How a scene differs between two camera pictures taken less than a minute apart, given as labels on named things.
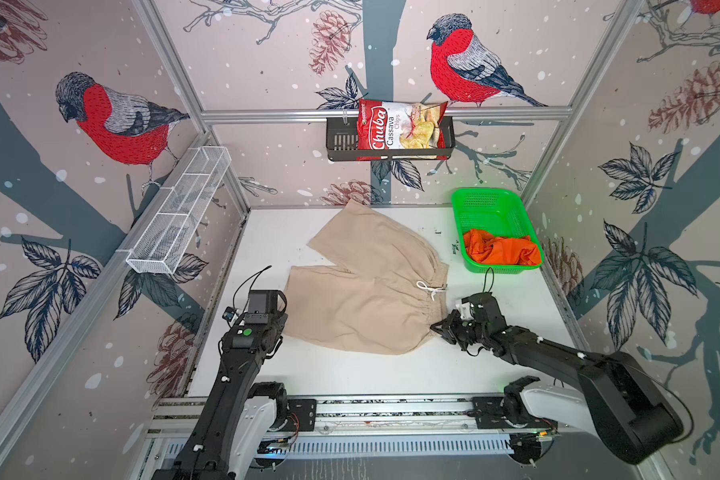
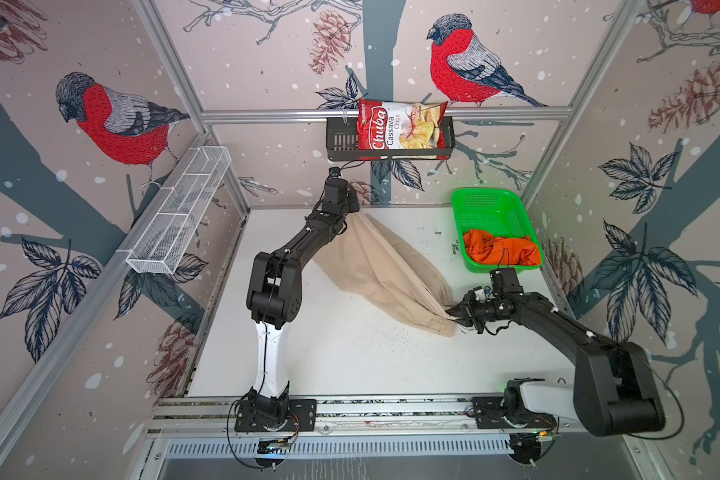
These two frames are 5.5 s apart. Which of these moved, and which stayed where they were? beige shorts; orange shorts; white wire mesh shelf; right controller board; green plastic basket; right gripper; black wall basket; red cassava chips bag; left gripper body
Moved: beige shorts; right gripper; left gripper body
Stayed: right controller board; white wire mesh shelf; red cassava chips bag; green plastic basket; black wall basket; orange shorts
